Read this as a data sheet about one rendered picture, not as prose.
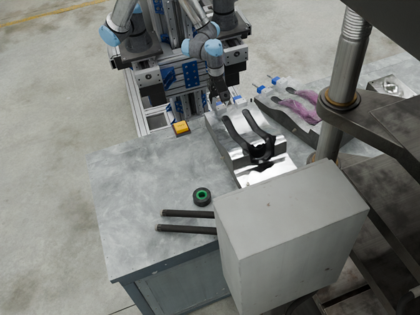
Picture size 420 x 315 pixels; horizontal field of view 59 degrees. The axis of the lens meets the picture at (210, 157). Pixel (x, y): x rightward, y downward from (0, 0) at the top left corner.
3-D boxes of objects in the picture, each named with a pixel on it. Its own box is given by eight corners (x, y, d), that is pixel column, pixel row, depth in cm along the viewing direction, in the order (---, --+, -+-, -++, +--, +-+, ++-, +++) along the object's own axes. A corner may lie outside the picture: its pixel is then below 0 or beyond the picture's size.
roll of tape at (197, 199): (197, 209, 159) (196, 205, 156) (190, 195, 164) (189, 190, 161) (214, 202, 161) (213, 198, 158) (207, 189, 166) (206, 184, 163)
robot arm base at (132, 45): (123, 40, 206) (119, 24, 199) (149, 34, 208) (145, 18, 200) (127, 55, 197) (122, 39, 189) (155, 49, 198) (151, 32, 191)
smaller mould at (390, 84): (364, 92, 197) (367, 81, 192) (388, 84, 199) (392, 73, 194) (389, 115, 185) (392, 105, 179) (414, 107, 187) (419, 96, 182)
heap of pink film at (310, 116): (274, 104, 189) (275, 92, 183) (299, 89, 195) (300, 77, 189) (312, 131, 174) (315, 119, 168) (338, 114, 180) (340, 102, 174)
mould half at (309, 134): (254, 105, 198) (254, 89, 190) (288, 83, 207) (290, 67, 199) (326, 158, 171) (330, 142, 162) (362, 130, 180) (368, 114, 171)
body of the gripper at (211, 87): (221, 84, 182) (219, 64, 173) (227, 94, 177) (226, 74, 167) (207, 89, 181) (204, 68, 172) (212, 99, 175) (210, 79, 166)
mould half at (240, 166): (205, 125, 191) (202, 106, 181) (251, 110, 196) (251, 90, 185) (244, 200, 160) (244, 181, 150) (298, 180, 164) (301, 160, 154)
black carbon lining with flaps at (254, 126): (219, 120, 183) (218, 105, 176) (249, 110, 186) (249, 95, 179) (248, 170, 162) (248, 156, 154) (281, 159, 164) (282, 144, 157)
